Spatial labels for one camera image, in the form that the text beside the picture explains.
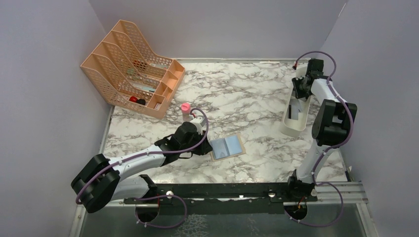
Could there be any white oblong tray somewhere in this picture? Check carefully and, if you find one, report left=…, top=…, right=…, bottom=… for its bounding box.
left=279, top=90, right=311, bottom=138

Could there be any grey plain card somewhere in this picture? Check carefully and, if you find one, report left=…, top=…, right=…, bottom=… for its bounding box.
left=288, top=99, right=302, bottom=120

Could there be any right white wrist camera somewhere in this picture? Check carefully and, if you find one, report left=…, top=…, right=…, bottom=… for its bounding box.
left=295, top=64, right=308, bottom=79

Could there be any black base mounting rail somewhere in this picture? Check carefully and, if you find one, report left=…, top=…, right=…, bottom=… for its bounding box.
left=123, top=181, right=318, bottom=217

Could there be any red round object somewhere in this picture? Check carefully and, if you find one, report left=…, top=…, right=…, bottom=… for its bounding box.
left=129, top=96, right=138, bottom=103

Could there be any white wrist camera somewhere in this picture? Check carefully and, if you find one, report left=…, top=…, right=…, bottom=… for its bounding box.
left=295, top=64, right=308, bottom=79
left=190, top=116, right=207, bottom=135

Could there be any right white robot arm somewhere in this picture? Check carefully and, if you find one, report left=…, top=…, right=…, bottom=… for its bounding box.
left=282, top=58, right=357, bottom=201

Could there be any peach mesh file organizer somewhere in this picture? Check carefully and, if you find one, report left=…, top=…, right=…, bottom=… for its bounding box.
left=81, top=20, right=185, bottom=119

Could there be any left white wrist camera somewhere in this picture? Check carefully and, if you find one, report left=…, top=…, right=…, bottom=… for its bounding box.
left=190, top=116, right=207, bottom=135

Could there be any pink capped small bottle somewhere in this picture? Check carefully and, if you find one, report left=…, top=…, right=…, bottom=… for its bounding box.
left=180, top=103, right=192, bottom=121

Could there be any black round object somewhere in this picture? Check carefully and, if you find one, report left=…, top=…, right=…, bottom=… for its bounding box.
left=136, top=99, right=146, bottom=106

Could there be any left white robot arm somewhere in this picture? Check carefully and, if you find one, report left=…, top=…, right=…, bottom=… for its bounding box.
left=71, top=117, right=212, bottom=213

